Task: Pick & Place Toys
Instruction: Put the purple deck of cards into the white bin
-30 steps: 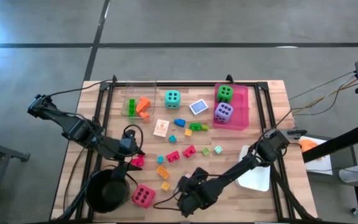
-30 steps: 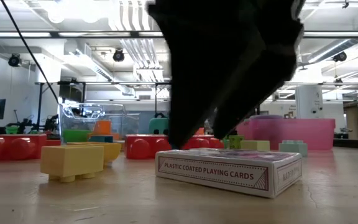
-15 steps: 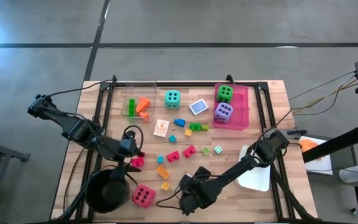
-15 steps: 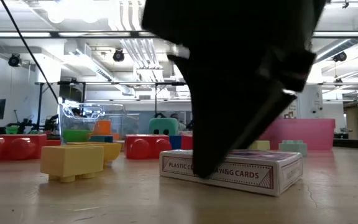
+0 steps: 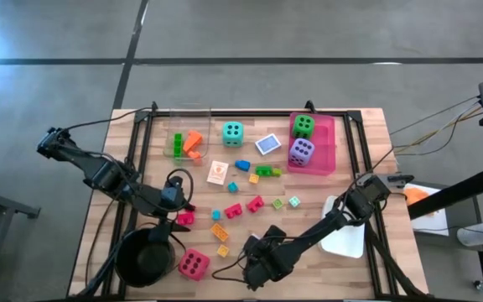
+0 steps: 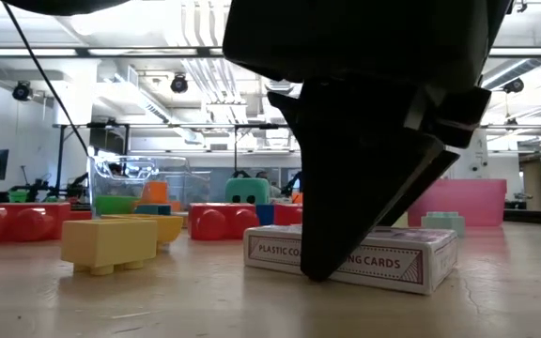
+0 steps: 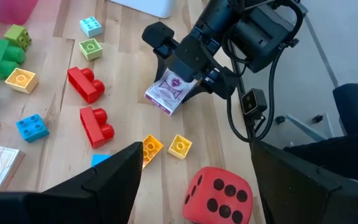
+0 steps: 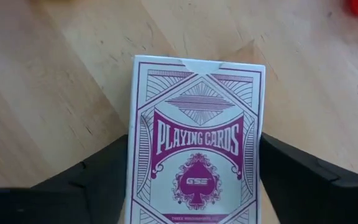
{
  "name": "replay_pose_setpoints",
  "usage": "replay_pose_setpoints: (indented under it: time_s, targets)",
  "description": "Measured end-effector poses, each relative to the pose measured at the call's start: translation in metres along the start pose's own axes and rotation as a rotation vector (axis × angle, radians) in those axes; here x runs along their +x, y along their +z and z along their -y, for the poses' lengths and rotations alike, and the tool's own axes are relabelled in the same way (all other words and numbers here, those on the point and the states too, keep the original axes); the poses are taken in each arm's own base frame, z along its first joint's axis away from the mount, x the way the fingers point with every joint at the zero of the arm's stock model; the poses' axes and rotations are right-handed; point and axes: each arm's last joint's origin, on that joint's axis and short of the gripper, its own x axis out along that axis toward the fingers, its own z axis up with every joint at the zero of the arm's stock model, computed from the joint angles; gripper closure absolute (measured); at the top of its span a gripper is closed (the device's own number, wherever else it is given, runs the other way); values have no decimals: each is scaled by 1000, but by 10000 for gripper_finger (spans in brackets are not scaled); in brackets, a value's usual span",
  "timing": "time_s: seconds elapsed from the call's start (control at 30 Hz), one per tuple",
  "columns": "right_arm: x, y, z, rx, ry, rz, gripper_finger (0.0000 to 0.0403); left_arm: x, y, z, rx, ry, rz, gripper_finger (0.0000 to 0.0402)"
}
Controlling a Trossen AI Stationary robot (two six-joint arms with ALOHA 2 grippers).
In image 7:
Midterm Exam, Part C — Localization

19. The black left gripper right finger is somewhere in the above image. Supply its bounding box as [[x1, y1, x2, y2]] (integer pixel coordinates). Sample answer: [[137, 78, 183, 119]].
[[251, 140, 358, 224]]

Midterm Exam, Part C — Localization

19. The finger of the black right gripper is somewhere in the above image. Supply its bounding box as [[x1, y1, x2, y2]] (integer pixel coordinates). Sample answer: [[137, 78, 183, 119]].
[[154, 49, 172, 83], [180, 81, 213, 104]]

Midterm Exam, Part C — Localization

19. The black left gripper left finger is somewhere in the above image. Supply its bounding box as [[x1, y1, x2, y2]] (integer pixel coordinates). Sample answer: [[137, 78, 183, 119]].
[[42, 141, 144, 224]]

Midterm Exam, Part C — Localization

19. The plastic coated playing cards box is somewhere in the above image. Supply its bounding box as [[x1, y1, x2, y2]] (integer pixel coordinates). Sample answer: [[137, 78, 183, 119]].
[[144, 68, 198, 116]]

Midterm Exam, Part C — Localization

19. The red two-stud toy brick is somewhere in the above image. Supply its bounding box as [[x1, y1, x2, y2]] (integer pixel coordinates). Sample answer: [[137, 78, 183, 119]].
[[67, 66, 106, 105], [79, 106, 116, 149]]

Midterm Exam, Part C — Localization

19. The pale green toy block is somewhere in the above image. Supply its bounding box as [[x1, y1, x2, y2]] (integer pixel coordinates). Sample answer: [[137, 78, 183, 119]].
[[78, 37, 104, 62]]

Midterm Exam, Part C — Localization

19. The red foam die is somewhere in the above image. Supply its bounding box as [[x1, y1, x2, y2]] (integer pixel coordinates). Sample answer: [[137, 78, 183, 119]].
[[182, 166, 254, 224]]

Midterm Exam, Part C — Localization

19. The light blue toy block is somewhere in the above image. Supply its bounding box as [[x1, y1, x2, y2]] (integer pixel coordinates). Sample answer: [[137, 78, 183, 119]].
[[79, 16, 104, 39]]

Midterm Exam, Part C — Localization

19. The lime green toy block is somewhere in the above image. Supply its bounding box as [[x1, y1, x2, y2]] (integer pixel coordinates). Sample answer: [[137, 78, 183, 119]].
[[3, 24, 32, 51]]

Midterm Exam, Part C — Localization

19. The white plastic bin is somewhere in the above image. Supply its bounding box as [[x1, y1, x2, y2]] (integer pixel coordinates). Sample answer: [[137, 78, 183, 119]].
[[108, 0, 176, 19]]

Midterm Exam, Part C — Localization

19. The yellow square toy block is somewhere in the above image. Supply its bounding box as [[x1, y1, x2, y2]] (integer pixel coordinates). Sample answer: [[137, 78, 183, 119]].
[[4, 67, 40, 95], [167, 134, 193, 161]]

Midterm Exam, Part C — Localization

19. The yellow bowl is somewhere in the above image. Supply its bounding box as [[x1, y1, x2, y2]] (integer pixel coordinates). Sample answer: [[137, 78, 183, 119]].
[[140, 134, 165, 171]]

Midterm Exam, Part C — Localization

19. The grey metal table leg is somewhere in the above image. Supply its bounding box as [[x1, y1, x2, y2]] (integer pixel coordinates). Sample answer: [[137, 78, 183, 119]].
[[274, 113, 336, 143]]

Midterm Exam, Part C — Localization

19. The blue four-stud toy block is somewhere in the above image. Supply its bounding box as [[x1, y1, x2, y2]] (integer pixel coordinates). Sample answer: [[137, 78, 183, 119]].
[[15, 113, 50, 144]]

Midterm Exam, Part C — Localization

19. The dark blue chair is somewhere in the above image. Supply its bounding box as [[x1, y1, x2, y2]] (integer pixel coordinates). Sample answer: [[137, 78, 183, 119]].
[[332, 65, 358, 138]]

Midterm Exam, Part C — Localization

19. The pink plastic bin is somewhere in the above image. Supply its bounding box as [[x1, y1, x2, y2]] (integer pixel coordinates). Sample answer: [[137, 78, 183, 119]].
[[0, 0, 40, 26]]

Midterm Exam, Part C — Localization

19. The black table-level camera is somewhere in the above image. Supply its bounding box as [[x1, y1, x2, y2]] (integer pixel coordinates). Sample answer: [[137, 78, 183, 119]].
[[240, 88, 268, 127]]

